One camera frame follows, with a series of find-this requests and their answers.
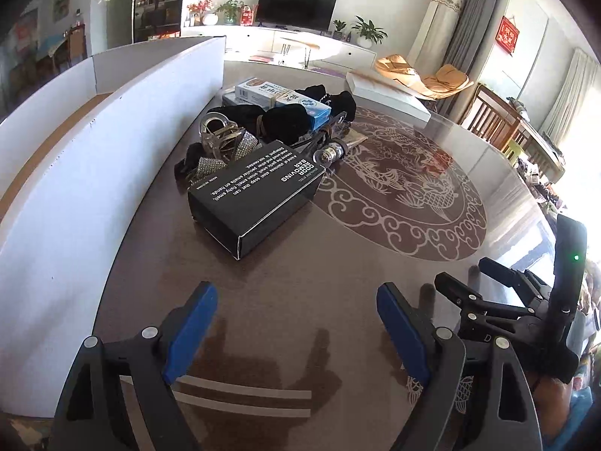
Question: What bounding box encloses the small glass perfume bottle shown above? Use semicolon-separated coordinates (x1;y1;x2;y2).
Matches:
313;139;349;168

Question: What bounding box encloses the black sock with white dots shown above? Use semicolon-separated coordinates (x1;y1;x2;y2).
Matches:
297;85;356;122

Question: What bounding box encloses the black sock bundle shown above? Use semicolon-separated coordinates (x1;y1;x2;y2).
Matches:
174;105;264;183
258;104;312;145

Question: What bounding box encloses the black soap bar box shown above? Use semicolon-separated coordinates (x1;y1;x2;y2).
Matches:
187;141;325;261

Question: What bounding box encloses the white blue medicine box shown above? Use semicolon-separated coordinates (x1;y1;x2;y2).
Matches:
222;77;331;132

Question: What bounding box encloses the wooden dining chair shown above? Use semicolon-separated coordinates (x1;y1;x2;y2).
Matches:
459;83;521;152

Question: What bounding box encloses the white flat box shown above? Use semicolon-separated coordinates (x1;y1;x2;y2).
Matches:
345;70;431;125

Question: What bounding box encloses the orange lounge chair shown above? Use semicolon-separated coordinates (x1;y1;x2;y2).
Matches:
375;54;474;100

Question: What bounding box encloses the white standing air conditioner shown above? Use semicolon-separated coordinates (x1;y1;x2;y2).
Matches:
406;0;465;76

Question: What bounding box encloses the white divided organizer box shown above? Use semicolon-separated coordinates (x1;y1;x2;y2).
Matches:
1;38;225;418

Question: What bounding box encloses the green potted plant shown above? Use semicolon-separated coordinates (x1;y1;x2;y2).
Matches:
352;15;388;49

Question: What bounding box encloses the grey window curtain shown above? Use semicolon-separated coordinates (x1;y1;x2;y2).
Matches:
443;0;497;74

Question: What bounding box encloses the white TV cabinet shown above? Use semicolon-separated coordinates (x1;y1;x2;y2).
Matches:
180;26;377;73

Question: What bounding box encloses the black flat screen television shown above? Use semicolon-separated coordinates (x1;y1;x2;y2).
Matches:
255;0;336;32

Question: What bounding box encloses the red flower arrangement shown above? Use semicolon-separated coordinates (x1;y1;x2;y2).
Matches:
187;0;218;27

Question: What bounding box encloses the dark glass display cabinet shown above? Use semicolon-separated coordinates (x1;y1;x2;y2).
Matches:
132;0;190;44

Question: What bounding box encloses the red wall hanging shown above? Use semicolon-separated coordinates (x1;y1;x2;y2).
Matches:
495;17;519;55

